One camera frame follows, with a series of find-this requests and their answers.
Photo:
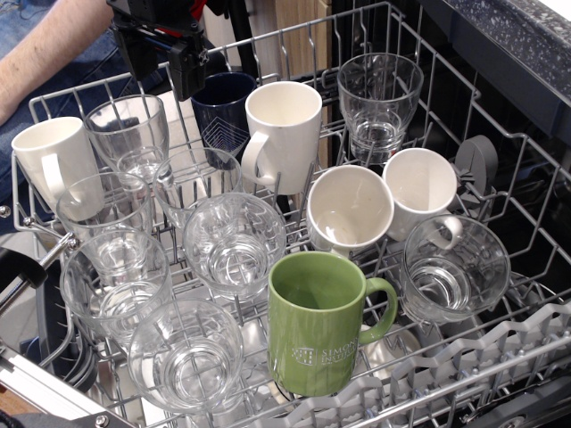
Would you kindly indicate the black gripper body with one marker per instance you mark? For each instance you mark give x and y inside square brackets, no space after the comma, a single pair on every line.
[163,23]

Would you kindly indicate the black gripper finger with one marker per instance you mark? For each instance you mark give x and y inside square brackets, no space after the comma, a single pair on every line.
[138,53]
[187,63]

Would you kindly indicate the green ceramic mug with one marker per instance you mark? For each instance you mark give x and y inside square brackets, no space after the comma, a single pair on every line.
[321,309]

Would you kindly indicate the person forearm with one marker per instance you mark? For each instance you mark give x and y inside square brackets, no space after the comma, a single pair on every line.
[66,31]

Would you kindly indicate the dark blue mug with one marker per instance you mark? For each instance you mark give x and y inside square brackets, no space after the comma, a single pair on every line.
[219,111]

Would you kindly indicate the tall white mug centre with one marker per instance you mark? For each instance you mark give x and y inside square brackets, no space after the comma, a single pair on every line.
[284,120]

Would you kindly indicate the tall white mug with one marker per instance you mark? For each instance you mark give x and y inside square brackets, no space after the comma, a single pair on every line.
[55,154]
[284,120]

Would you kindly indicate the tall white mug left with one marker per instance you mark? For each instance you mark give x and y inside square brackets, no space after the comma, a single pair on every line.
[55,154]

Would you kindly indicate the clear glass back left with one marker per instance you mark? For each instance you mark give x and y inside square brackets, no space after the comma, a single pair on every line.
[131,134]

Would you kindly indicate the clear glass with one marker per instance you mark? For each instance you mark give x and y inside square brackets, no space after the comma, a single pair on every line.
[109,213]
[115,312]
[186,356]
[187,178]
[378,97]
[232,241]
[131,134]

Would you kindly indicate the clear glass behind centre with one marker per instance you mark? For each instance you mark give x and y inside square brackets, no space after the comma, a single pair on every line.
[187,178]

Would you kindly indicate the clear glass middle left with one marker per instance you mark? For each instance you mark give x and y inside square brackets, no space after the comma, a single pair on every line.
[109,213]

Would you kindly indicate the clear glass back right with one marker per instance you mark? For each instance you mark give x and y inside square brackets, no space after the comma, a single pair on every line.
[378,97]

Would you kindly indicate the white cup tilted centre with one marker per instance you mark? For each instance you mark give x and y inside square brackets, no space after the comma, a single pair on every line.
[349,208]

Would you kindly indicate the clear glass front left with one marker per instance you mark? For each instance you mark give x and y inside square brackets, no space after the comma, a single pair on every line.
[115,312]

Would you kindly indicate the black clamp with metal rod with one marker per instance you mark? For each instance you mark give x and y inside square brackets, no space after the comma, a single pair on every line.
[32,273]

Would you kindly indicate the white cup right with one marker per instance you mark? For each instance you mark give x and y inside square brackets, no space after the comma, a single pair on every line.
[423,184]

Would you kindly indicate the grey plastic rack wheel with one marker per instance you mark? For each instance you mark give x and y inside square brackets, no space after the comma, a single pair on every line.
[477,163]

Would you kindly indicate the clear glass cup right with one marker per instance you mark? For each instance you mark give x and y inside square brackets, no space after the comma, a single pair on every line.
[452,268]

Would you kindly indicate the dark speckled countertop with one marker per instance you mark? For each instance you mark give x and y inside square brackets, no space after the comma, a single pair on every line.
[532,32]

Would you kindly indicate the grey wire dishwasher rack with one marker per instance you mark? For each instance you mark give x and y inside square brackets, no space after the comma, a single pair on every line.
[508,366]

